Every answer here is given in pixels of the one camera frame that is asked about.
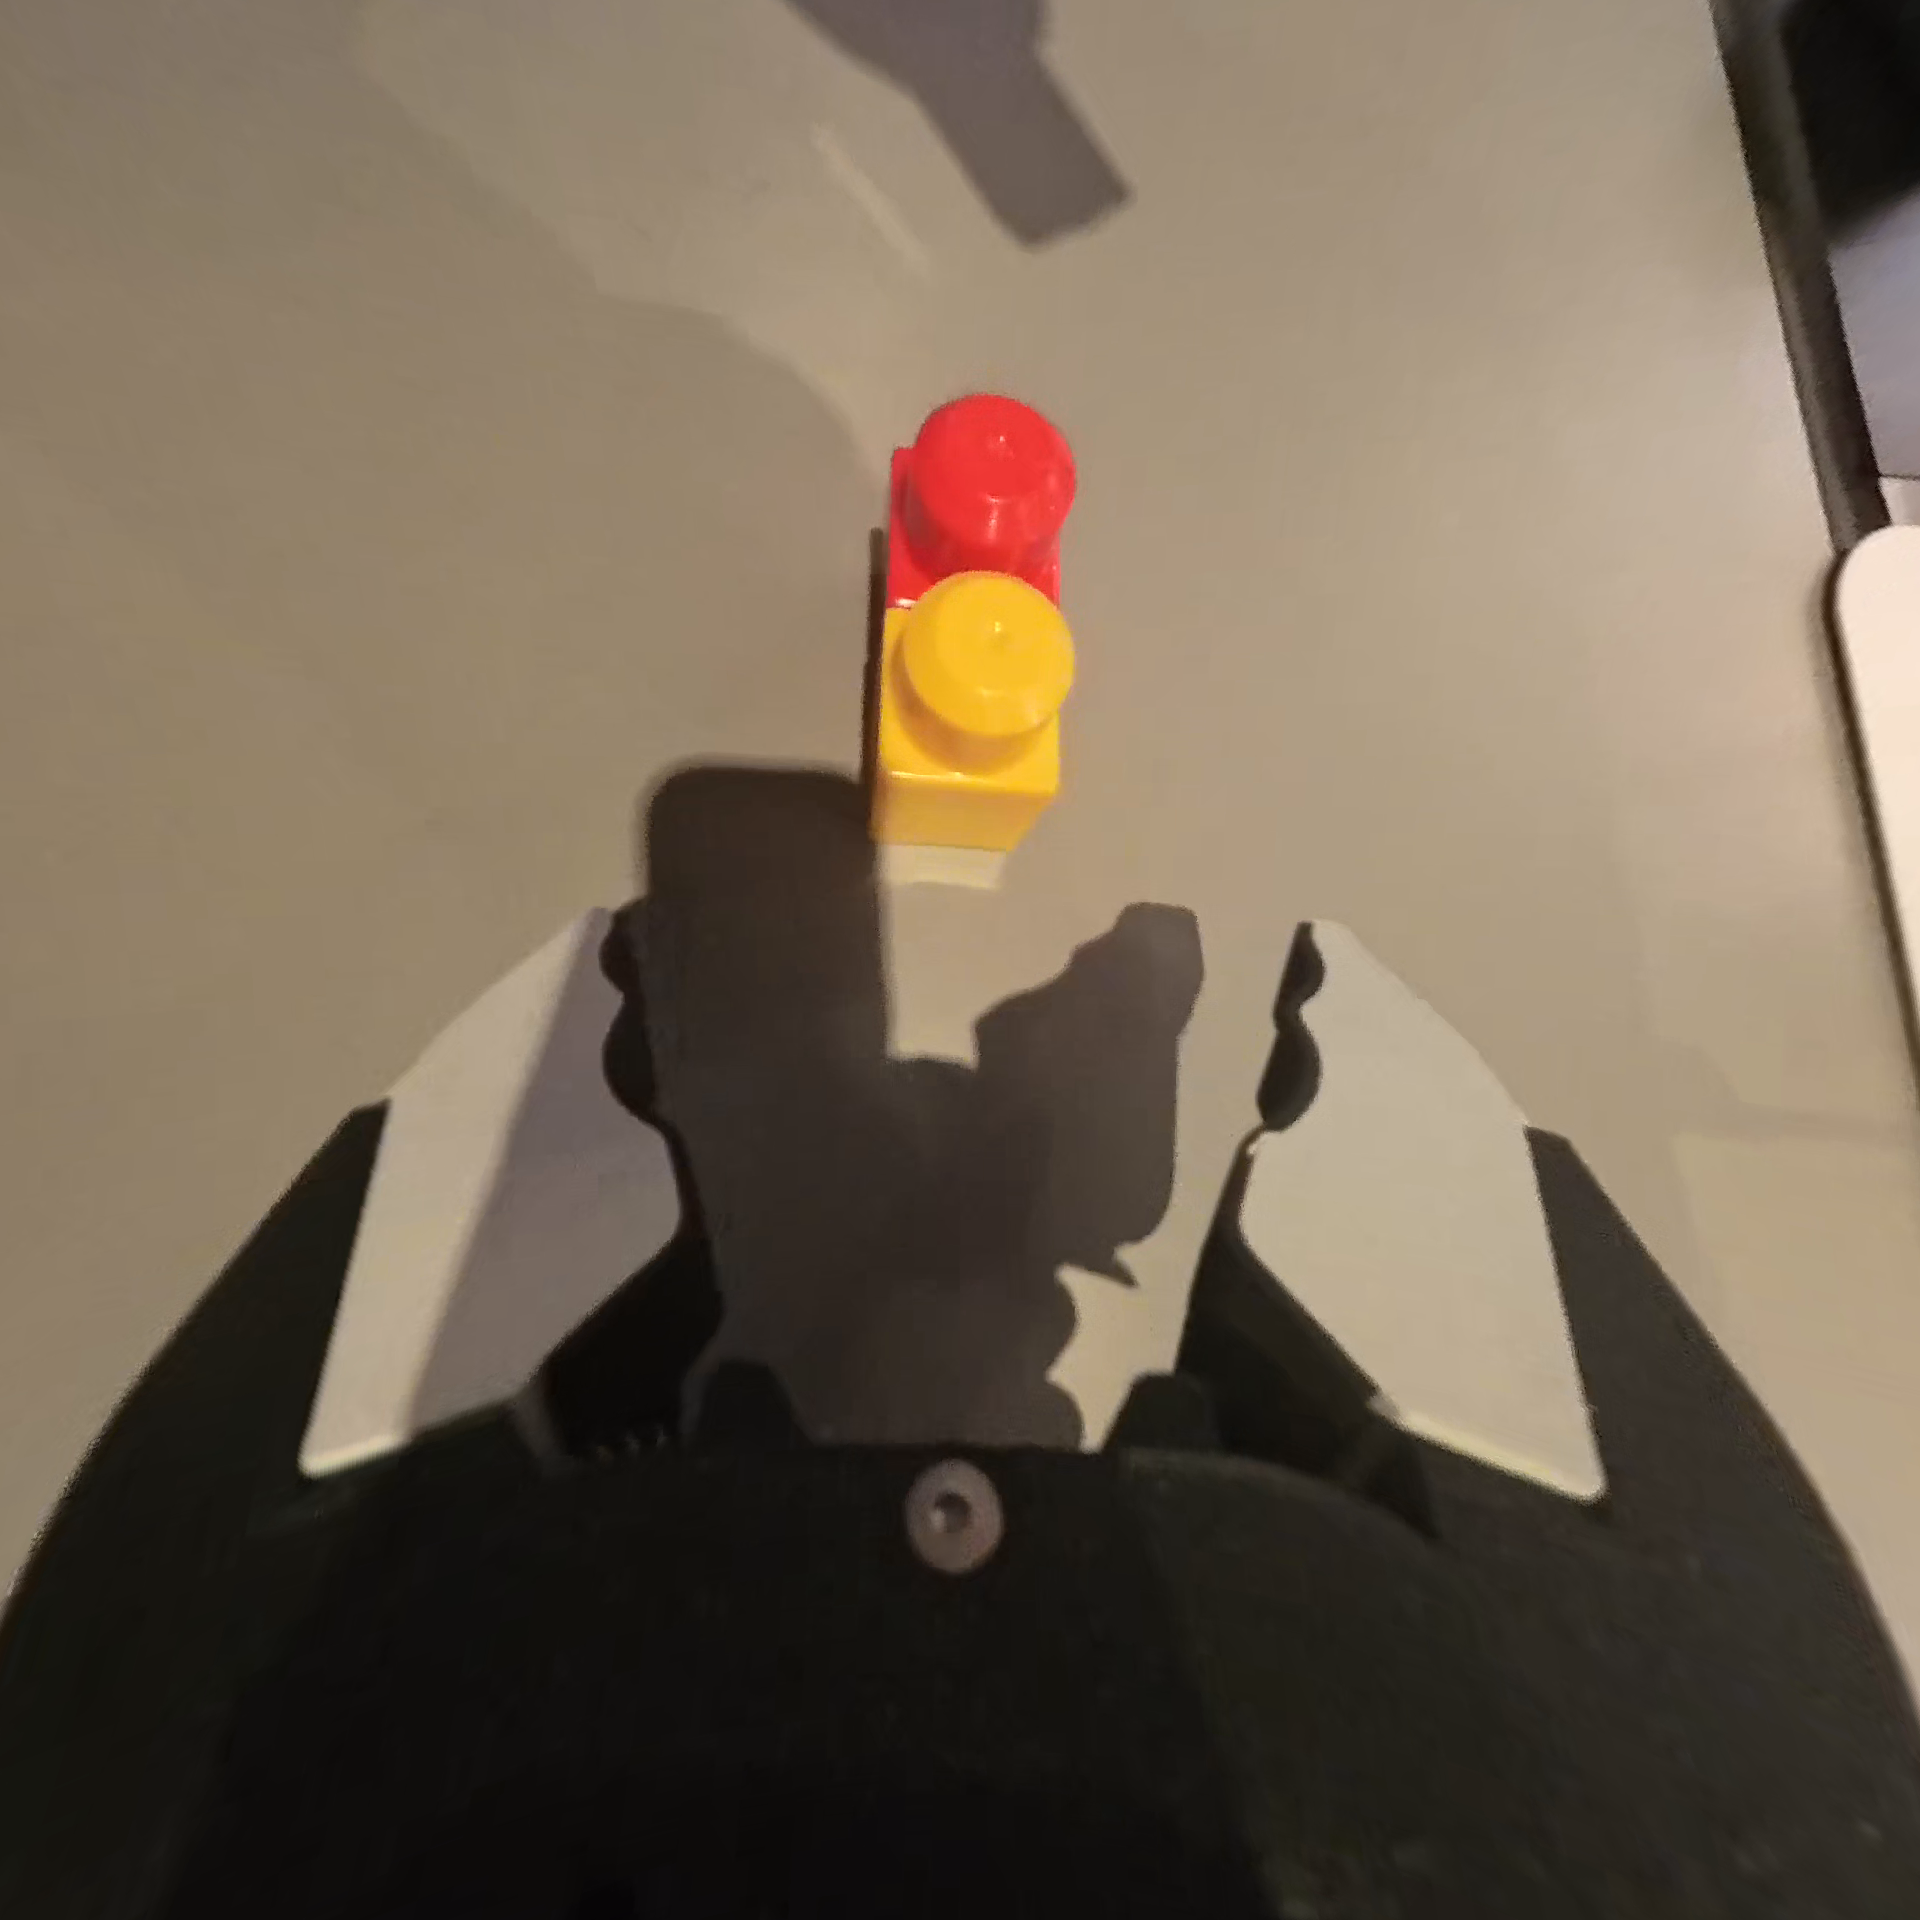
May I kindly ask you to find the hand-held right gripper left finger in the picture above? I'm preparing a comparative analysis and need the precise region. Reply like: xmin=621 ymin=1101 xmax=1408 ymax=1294
xmin=298 ymin=902 xmax=721 ymax=1478

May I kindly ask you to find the white document stand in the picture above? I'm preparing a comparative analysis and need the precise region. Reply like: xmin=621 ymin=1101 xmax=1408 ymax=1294
xmin=1826 ymin=525 xmax=1920 ymax=1082

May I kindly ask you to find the red mega block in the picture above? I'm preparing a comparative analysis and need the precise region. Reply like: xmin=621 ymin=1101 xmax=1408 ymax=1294
xmin=884 ymin=393 xmax=1079 ymax=608

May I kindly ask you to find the yellow single-stud mega block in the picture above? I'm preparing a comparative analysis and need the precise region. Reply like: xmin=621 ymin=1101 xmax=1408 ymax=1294
xmin=865 ymin=570 xmax=1079 ymax=854

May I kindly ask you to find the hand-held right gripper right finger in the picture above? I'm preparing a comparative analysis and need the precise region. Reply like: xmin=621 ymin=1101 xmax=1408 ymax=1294
xmin=1177 ymin=920 xmax=1606 ymax=1501

